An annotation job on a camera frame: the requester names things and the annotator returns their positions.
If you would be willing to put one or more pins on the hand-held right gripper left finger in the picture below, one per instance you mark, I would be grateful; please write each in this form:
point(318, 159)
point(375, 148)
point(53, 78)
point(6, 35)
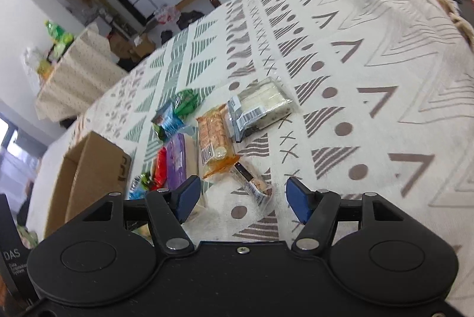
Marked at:
point(187, 199)

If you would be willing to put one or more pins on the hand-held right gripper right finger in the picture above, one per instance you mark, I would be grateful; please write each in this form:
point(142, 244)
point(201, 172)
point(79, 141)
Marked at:
point(298, 200)

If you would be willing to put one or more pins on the red candy packet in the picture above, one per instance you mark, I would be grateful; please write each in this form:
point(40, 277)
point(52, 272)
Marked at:
point(161, 167)

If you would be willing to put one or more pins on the purple bread packet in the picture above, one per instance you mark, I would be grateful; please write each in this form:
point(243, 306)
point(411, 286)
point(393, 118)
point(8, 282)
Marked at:
point(177, 157)

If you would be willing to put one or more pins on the small white snack bar packet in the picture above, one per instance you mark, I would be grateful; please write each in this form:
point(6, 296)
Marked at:
point(255, 185)

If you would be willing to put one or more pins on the blue green candy packet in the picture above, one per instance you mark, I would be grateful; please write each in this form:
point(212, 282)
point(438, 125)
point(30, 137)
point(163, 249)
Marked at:
point(139, 185)

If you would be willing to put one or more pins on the orange biscuit packet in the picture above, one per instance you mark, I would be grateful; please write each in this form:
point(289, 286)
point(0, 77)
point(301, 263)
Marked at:
point(213, 131)

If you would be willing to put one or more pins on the brown cardboard box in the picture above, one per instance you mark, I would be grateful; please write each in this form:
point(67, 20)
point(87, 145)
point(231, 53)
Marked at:
point(100, 161)

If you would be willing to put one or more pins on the clear packet of white wafers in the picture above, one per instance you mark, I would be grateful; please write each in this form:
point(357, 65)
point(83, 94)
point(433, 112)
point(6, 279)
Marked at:
point(264, 102)

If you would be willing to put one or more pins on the blue snack packet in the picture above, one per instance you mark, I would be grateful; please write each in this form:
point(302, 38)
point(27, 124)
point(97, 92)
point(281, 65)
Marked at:
point(168, 120)

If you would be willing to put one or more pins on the window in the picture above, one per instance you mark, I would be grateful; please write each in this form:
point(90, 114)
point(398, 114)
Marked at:
point(14, 150)

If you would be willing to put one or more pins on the patterned cream blanket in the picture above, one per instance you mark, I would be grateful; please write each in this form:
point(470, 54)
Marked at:
point(351, 61)

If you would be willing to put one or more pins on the black slippers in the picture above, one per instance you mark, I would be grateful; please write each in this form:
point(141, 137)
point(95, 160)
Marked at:
point(166, 37)

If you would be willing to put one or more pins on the cardboard boxes on floor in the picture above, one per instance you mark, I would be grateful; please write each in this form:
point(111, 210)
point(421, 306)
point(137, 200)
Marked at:
point(129, 46)

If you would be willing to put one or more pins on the table with dotted tablecloth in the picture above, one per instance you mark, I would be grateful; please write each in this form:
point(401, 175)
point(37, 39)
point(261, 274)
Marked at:
point(79, 76)

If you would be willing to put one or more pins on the black shoes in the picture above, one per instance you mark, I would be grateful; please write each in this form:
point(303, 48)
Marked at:
point(189, 18)

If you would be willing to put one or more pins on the red white bottle pack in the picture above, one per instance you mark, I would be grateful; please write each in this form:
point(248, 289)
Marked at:
point(165, 13)

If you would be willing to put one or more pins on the green bag on side table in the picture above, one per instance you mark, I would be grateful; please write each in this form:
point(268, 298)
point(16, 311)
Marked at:
point(59, 37)

